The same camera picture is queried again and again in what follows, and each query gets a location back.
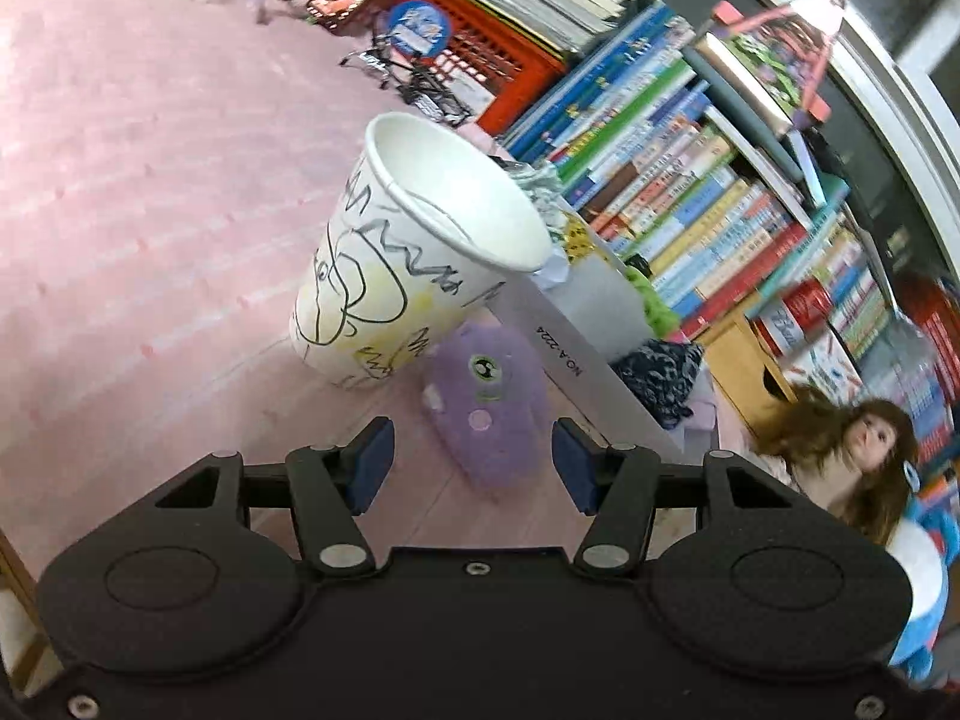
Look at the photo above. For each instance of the pink table cover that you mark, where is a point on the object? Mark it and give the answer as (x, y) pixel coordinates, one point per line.
(150, 165)

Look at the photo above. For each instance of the white foam box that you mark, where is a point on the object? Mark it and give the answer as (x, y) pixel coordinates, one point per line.
(592, 345)

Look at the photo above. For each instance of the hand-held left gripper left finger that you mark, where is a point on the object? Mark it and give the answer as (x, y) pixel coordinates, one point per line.
(371, 465)

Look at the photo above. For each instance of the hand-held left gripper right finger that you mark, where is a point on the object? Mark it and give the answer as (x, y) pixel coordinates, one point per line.
(574, 465)

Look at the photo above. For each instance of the row of thin textbooks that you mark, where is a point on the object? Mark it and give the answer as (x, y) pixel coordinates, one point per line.
(862, 277)

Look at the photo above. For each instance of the row of colourful children's books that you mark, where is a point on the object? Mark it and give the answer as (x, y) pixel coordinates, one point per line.
(660, 180)

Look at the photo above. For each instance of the red plastic crate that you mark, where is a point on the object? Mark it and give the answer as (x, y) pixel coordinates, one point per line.
(480, 52)

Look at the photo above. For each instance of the beige flat book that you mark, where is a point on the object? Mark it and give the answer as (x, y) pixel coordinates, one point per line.
(742, 86)

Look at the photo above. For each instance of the blue plush toy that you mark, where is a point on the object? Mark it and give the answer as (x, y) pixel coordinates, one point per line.
(922, 585)

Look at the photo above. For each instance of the pale lilac cloth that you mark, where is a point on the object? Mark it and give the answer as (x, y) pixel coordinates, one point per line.
(697, 416)

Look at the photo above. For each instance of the white paper cup with drawings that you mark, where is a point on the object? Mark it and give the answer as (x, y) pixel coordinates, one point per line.
(405, 262)

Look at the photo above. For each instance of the triangular pink toy box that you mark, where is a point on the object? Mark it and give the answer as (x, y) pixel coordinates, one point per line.
(787, 60)

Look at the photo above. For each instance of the yellow sequin scrunchie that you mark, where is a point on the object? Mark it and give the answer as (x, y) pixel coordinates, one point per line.
(576, 240)

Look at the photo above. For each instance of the teal flat book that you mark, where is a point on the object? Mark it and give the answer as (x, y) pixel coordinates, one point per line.
(817, 165)

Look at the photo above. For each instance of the brown-haired doll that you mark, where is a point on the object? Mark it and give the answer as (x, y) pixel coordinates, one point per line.
(862, 457)

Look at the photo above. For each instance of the white crayon-print box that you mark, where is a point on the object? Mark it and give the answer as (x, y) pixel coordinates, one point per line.
(825, 367)

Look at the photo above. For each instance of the purple plush toy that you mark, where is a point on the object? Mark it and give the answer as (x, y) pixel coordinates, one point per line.
(491, 405)

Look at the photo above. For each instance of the red plastic basket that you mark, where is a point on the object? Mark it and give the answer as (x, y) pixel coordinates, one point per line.
(934, 322)

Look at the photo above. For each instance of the dark patterned scrunchie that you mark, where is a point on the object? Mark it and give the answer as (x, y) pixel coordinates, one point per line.
(660, 382)

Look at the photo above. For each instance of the red drink can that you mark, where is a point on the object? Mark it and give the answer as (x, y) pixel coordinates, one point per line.
(791, 315)

